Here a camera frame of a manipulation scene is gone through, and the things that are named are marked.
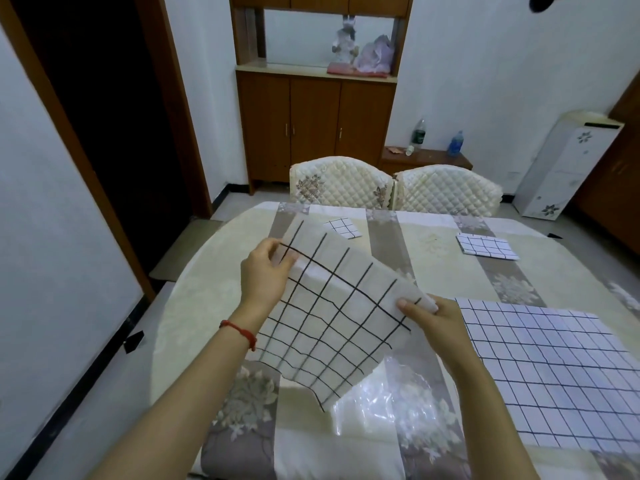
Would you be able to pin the person's right hand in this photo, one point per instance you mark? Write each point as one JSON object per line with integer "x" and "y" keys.
{"x": 442, "y": 327}

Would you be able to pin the person's left hand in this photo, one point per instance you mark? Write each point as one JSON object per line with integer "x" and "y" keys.
{"x": 261, "y": 279}

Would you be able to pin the person's right thumb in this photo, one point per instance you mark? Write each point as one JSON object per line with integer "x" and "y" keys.
{"x": 417, "y": 308}

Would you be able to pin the person's left thumb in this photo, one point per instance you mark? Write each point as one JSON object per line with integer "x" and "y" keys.
{"x": 272, "y": 246}

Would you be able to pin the white grid-patterned cloth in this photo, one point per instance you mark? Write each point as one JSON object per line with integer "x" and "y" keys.
{"x": 330, "y": 314}

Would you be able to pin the person's right forearm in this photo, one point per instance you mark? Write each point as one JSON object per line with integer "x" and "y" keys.
{"x": 492, "y": 419}

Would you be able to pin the person's left forearm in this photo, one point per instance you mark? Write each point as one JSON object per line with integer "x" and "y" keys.
{"x": 165, "y": 409}

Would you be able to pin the floral striped tablecloth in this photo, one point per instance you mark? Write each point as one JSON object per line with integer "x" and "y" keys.
{"x": 380, "y": 304}

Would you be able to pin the small folded grid-patterned cloth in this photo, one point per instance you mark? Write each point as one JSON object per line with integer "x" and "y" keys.
{"x": 343, "y": 227}

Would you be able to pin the cream quilted chair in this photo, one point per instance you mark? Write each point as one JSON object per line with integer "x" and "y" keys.
{"x": 340, "y": 182}
{"x": 447, "y": 189}

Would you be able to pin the clear plastic bag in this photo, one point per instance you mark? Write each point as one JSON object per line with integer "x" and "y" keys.
{"x": 395, "y": 399}

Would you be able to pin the brown wooden cabinet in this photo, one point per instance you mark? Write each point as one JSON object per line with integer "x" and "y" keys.
{"x": 312, "y": 119}

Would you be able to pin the large grid-patterned cloth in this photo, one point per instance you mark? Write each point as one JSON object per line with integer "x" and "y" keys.
{"x": 555, "y": 364}

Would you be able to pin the low wooden side table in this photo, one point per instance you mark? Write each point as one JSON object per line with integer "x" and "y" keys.
{"x": 430, "y": 157}

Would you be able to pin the blue-label plastic bottle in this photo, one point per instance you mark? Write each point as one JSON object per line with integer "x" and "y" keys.
{"x": 455, "y": 143}

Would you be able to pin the green-label plastic bottle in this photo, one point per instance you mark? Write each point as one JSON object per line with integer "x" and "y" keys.
{"x": 419, "y": 133}

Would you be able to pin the white floral standing appliance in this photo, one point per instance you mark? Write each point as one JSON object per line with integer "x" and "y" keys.
{"x": 565, "y": 164}

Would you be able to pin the pink wrapped bundle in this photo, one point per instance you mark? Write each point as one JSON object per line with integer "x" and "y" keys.
{"x": 375, "y": 57}

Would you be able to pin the white rabbit figurine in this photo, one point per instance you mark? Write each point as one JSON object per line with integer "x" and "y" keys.
{"x": 345, "y": 42}

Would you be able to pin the brown wooden door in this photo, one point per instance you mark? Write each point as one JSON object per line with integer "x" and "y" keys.
{"x": 612, "y": 174}

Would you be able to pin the brown wooden door frame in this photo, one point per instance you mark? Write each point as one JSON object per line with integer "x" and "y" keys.
{"x": 180, "y": 104}

